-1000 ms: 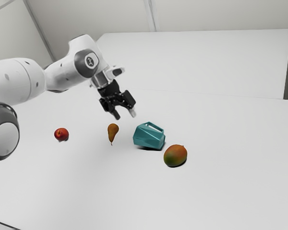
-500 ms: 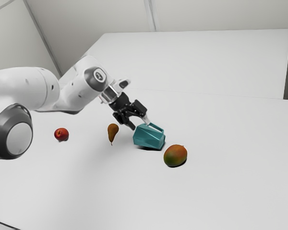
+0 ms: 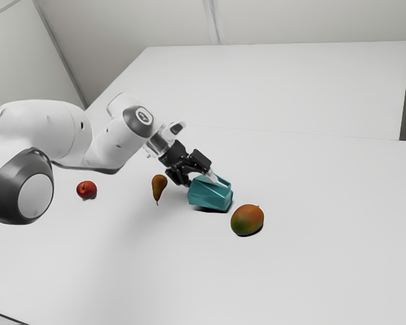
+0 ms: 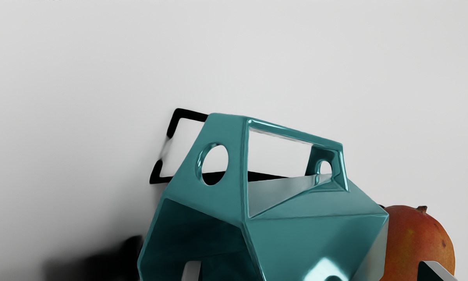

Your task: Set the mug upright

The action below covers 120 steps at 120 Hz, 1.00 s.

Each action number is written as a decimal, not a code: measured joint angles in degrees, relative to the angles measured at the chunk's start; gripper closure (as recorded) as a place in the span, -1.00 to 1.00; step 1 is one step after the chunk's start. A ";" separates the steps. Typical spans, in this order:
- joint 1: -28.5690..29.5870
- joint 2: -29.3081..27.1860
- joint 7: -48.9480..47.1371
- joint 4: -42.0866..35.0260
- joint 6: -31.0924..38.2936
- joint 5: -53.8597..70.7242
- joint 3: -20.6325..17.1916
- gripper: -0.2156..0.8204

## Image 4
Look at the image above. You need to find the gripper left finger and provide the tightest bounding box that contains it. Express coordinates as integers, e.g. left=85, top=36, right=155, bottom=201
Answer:
left=181, top=260, right=202, bottom=281

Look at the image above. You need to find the teal faceted mug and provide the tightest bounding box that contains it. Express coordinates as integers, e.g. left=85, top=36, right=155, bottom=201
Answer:
left=137, top=112, right=390, bottom=281

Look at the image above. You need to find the red orange mango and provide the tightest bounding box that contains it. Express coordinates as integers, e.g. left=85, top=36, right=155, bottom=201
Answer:
left=379, top=205, right=456, bottom=281

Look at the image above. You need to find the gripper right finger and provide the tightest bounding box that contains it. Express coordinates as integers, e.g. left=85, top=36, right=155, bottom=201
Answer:
left=417, top=260, right=458, bottom=281

